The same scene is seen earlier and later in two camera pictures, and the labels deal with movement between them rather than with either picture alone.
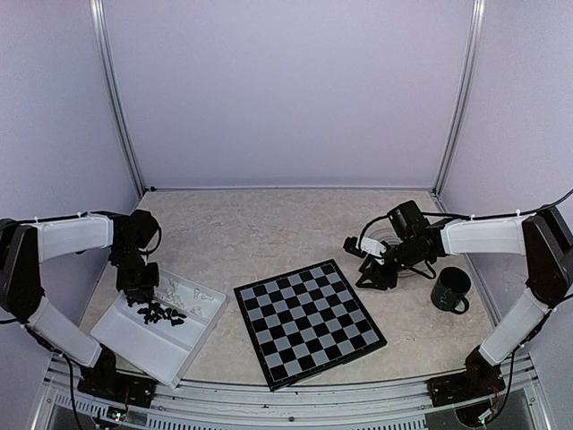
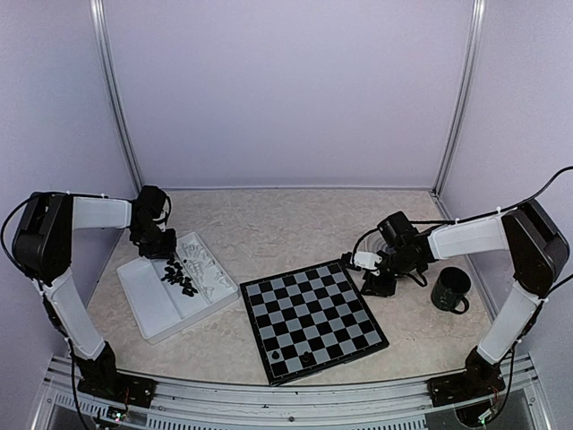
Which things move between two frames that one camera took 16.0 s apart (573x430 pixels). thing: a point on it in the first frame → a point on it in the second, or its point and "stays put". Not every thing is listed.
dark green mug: (448, 292) stays put
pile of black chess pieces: (155, 313) → (174, 275)
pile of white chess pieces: (169, 295) → (201, 267)
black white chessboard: (305, 322) stays put
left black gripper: (146, 287) → (166, 252)
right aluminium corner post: (470, 73) stays put
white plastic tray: (156, 331) → (160, 307)
